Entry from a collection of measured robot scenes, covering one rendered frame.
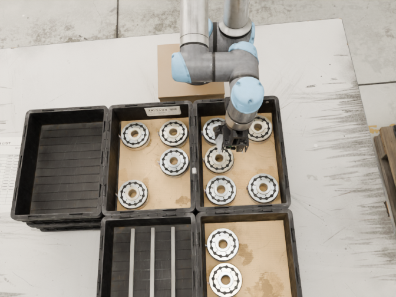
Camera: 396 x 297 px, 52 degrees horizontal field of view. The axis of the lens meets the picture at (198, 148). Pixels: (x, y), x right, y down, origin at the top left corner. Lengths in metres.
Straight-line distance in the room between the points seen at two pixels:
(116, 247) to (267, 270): 0.50
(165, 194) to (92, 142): 0.35
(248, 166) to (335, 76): 0.60
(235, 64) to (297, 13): 1.91
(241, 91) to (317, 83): 0.85
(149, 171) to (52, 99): 0.61
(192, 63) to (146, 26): 1.86
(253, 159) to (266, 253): 0.32
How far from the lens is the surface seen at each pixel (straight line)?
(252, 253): 1.35
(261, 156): 1.44
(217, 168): 1.39
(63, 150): 1.57
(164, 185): 1.42
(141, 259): 1.38
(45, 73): 1.93
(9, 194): 1.74
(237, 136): 1.06
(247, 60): 1.02
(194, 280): 1.26
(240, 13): 1.39
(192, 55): 1.02
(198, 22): 1.06
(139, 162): 1.46
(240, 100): 0.94
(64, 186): 1.51
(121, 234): 1.41
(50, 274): 1.60
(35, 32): 3.08
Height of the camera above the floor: 2.17
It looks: 67 degrees down
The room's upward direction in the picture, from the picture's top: 10 degrees counter-clockwise
